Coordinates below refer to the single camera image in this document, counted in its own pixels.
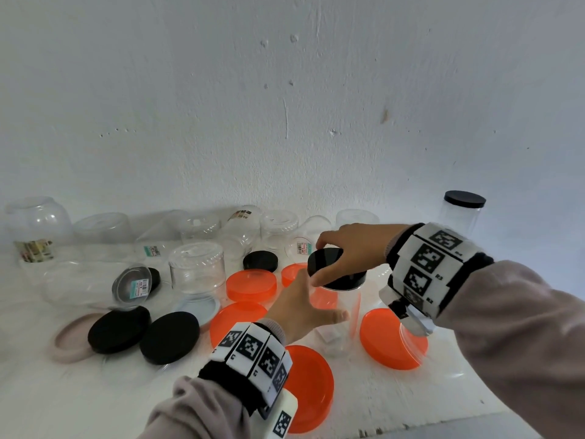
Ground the pale pink lid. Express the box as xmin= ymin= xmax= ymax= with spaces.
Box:
xmin=50 ymin=313 xmax=107 ymax=365

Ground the large black lid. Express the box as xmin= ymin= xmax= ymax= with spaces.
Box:
xmin=87 ymin=305 xmax=152 ymax=355
xmin=139 ymin=311 xmax=201 ymax=366

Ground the person's right forearm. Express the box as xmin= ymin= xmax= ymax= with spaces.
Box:
xmin=436 ymin=260 xmax=585 ymax=439

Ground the person's left forearm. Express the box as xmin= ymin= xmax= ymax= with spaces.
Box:
xmin=136 ymin=377 xmax=252 ymax=439

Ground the tall transparent labelled jar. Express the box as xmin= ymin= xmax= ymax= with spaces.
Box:
xmin=310 ymin=283 xmax=364 ymax=360
xmin=439 ymin=203 xmax=484 ymax=238

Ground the person's left hand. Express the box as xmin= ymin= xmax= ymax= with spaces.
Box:
xmin=264 ymin=269 xmax=351 ymax=346

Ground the black white marker wristband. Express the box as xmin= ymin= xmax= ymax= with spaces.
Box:
xmin=386 ymin=222 xmax=495 ymax=318
xmin=197 ymin=322 xmax=294 ymax=416

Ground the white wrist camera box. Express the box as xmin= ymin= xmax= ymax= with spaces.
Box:
xmin=378 ymin=287 xmax=436 ymax=338
xmin=258 ymin=390 xmax=299 ymax=439

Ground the light blue lid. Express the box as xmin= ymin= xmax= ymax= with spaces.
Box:
xmin=175 ymin=294 xmax=222 ymax=327

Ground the large orange lid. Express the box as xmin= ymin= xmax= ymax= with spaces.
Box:
xmin=359 ymin=307 xmax=430 ymax=372
xmin=210 ymin=301 xmax=269 ymax=349
xmin=283 ymin=344 xmax=335 ymax=435

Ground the group of transparent plastic jars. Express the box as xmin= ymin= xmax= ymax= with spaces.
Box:
xmin=0 ymin=196 xmax=394 ymax=316

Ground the wide transparent jar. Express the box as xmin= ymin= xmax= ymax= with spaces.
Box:
xmin=399 ymin=315 xmax=463 ymax=378

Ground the small orange lid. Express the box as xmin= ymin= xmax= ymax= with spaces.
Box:
xmin=225 ymin=268 xmax=278 ymax=304
xmin=281 ymin=263 xmax=310 ymax=288

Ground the person's right hand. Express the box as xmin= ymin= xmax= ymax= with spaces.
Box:
xmin=310 ymin=223 xmax=413 ymax=288

